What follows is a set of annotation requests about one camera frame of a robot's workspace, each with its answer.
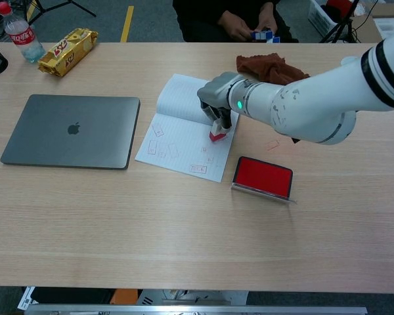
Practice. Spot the person's left hand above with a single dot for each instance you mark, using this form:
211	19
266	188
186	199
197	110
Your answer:
268	18

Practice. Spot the blue and white cube toy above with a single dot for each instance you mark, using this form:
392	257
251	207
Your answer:
266	36

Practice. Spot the gold foil snack packet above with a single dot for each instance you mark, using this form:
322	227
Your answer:
65	52

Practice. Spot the red and white stamp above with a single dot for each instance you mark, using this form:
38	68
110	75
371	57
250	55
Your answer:
216	136

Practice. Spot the aluminium profile rail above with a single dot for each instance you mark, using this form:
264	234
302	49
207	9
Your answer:
184	310

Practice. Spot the white plastic basket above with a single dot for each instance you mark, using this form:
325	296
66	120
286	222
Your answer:
318	16

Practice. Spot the orange object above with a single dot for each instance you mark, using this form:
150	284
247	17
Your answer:
124	297

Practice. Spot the person's right hand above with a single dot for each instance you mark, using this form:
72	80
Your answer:
238	26

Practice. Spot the open lined paper notebook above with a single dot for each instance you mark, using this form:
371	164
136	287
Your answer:
180	144

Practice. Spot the brown cardboard box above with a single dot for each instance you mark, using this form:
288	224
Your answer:
364	31

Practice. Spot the brown microfibre cloth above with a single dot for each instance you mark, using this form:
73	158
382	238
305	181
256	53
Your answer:
266	69

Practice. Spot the clear plastic bottle red label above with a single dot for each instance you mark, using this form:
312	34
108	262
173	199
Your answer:
23	39

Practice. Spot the black tripod stand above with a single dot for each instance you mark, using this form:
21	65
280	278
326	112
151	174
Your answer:
339	28
82	9

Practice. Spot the red object in basket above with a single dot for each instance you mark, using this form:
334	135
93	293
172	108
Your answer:
338	6

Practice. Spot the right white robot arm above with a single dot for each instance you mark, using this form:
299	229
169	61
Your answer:
315	105

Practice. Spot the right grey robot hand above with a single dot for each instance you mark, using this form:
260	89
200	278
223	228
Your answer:
215	92

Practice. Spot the red ink pad with lid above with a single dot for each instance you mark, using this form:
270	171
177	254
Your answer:
262	177

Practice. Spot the grey closed laptop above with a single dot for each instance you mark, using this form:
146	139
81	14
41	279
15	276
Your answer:
72	144

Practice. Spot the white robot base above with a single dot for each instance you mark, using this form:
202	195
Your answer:
190	297

